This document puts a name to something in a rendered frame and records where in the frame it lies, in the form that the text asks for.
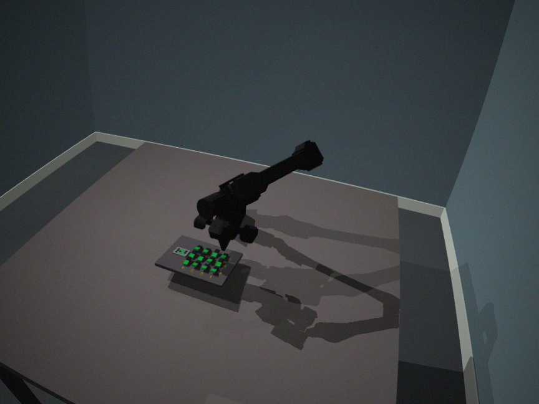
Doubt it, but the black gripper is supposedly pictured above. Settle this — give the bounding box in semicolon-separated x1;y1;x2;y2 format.
193;208;258;251

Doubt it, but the grey switch panel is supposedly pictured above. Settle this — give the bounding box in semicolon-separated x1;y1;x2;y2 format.
155;235;243;288

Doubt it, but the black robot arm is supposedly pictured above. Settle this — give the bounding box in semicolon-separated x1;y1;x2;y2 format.
197;140;324;241

